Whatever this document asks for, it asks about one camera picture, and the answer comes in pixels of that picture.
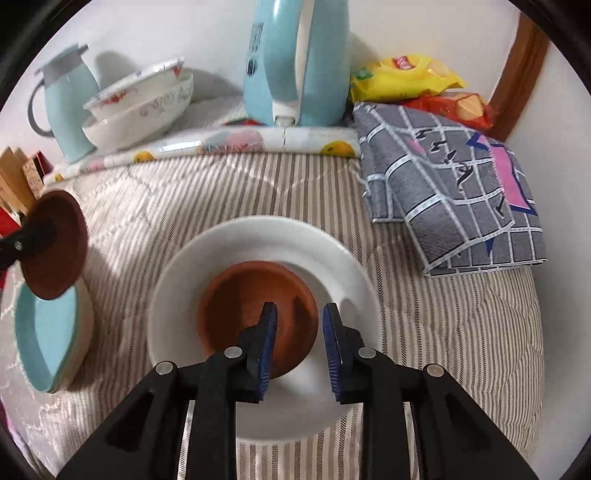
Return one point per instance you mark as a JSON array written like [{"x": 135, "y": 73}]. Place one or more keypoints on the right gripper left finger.
[{"x": 178, "y": 413}]

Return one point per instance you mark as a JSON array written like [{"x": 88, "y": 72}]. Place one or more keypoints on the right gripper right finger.
[{"x": 455, "y": 438}]

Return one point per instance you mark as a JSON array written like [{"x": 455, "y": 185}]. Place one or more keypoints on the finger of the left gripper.
[{"x": 18, "y": 244}]

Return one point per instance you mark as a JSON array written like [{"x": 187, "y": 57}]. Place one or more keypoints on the blue square plate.
[{"x": 46, "y": 332}]

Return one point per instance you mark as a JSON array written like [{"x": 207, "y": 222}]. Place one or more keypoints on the white ceramic bowl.
[{"x": 298, "y": 404}]

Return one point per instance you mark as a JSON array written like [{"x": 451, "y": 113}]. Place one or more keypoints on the small brown clay bowl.
[{"x": 234, "y": 301}]

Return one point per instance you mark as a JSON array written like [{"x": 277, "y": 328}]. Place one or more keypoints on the pink square plate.
[{"x": 80, "y": 343}]

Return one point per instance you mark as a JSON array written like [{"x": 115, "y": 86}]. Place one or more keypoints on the red paper bag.
[{"x": 7, "y": 226}]

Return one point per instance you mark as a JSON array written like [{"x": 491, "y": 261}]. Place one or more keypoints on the brown cardboard box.
[{"x": 15, "y": 191}]

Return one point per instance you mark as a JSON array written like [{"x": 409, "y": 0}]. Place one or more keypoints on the patterned brown gift box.
[{"x": 35, "y": 169}]

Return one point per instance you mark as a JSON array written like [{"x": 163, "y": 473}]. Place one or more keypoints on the striped quilted table cover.
[{"x": 485, "y": 329}]

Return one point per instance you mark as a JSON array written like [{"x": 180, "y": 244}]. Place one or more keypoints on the light blue thermos jug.
[{"x": 68, "y": 85}]

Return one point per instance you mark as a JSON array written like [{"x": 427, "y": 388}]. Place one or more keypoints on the large white porcelain bowl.
[{"x": 141, "y": 122}]

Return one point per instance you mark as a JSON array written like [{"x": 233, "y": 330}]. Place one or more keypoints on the blue patterned porcelain bowl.
[{"x": 135, "y": 88}]

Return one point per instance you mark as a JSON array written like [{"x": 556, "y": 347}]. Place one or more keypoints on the fruit pattern plastic mat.
[{"x": 218, "y": 127}]

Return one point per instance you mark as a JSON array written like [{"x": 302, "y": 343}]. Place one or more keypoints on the grey checked cloth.
[{"x": 462, "y": 195}]

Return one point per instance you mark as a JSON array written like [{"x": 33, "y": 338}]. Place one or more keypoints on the light blue electric kettle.
[{"x": 298, "y": 63}]

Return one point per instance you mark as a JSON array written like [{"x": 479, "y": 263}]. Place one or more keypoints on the red snack bag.
[{"x": 467, "y": 108}]

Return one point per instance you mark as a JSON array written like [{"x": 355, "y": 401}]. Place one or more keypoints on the yellow chips bag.
[{"x": 401, "y": 78}]

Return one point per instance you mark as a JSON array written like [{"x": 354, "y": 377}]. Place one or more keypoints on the brown wooden door frame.
[{"x": 519, "y": 77}]

